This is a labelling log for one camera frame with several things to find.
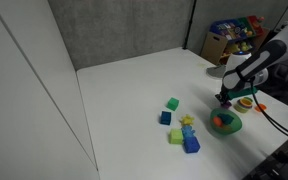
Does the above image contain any small orange bowl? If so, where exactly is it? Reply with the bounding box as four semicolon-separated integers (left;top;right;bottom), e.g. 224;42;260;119
254;103;267;113

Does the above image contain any black vertical pole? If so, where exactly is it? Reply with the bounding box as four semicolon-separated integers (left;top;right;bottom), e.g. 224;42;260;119
182;0;198;51

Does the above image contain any yellow star toy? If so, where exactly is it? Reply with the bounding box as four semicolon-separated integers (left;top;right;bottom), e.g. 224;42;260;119
179;113;196;127

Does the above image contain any black equipment frame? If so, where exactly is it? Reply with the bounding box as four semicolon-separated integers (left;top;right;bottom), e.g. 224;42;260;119
242;126;288;180

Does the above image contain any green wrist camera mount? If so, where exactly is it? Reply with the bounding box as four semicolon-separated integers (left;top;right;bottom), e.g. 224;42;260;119
228;86;259;101

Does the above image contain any large green bowl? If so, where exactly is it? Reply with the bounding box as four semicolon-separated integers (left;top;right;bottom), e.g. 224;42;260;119
209;107;244;136

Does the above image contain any light blue star toy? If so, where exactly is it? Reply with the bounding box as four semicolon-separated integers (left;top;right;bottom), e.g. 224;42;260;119
180;124;197;139

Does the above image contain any grey flat device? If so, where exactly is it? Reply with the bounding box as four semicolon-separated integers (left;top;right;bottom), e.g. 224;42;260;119
206;64;228;80

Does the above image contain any teal toy block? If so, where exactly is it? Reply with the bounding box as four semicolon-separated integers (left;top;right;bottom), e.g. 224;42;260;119
216;112;235;126

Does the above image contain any lime green foam cube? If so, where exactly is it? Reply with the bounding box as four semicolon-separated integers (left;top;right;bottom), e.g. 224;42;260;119
168;128;184;145

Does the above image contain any wooden toy bin shelf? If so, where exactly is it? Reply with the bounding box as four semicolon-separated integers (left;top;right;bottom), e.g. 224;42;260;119
200;14;271;66

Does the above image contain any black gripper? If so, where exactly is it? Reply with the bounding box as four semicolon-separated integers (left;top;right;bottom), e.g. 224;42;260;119
215;85;252;107

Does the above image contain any orange toy piece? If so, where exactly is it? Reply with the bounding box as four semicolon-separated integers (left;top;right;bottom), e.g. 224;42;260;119
212;116;224;128

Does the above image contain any dark blue foam cube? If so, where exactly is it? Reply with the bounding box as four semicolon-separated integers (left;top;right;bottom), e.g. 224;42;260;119
159;110;172;126

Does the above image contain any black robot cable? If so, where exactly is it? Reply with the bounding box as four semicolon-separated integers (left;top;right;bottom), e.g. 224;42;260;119
237;68;288;144

